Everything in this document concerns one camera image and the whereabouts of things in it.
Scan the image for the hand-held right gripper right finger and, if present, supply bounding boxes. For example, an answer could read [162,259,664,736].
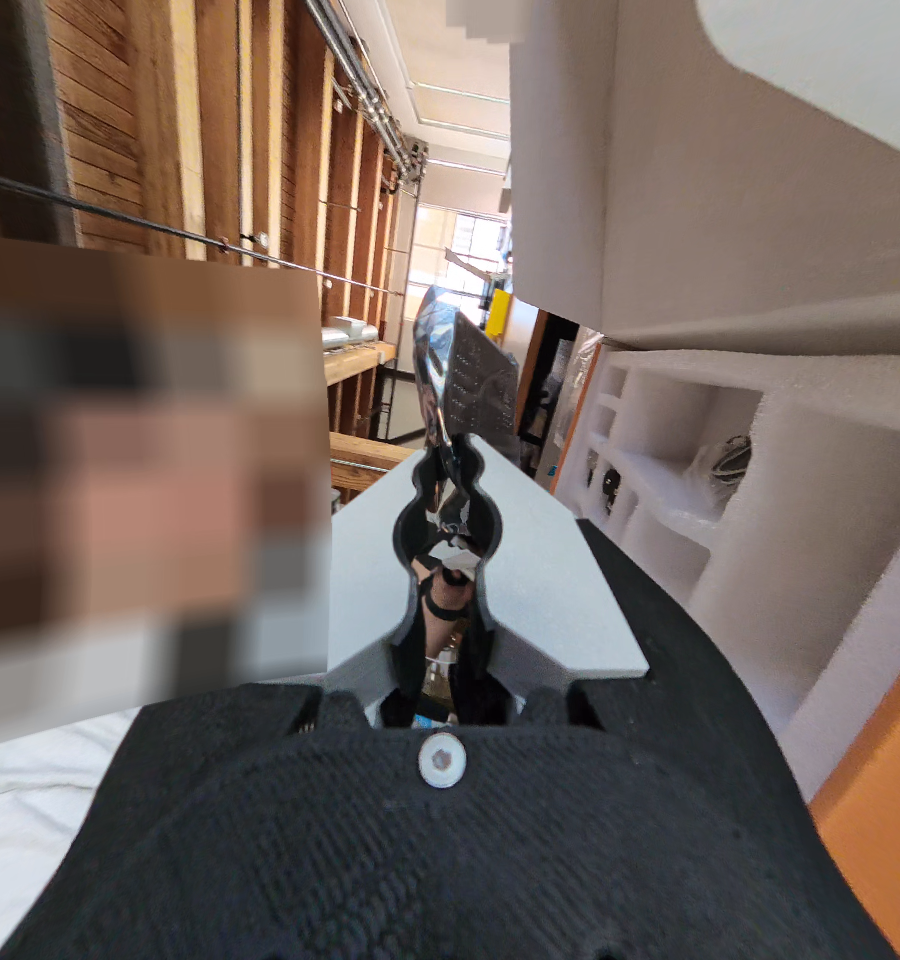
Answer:
[453,433,651,727]

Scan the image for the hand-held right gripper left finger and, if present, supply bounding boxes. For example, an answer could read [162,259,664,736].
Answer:
[328,447,431,727]

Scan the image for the silver antistatic bag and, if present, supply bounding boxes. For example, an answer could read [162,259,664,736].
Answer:
[411,283,522,560]

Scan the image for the white foam box insert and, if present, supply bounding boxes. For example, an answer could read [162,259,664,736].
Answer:
[553,346,900,800]

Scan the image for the orange cardboard kit box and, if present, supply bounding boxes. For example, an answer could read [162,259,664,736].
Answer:
[508,0,900,960]

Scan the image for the person's left hand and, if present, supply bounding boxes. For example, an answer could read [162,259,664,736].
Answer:
[418,558,475,661]

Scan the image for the wooden shelf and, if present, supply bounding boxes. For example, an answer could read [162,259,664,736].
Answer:
[322,341,398,387]

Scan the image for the white objects on shelf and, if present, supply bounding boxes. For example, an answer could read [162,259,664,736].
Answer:
[322,315,382,350]

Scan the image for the small paned window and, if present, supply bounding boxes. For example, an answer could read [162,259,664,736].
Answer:
[442,211,512,297]

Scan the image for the person's white shirt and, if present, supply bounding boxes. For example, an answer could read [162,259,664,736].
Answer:
[0,705,139,960]

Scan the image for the metal ceiling pipes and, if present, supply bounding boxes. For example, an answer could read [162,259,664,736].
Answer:
[303,0,430,177]

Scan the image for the clear bag with black cable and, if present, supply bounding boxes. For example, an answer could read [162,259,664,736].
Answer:
[682,433,754,496]

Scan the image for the thin black overhead cable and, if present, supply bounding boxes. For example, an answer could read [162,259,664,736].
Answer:
[0,168,406,297]

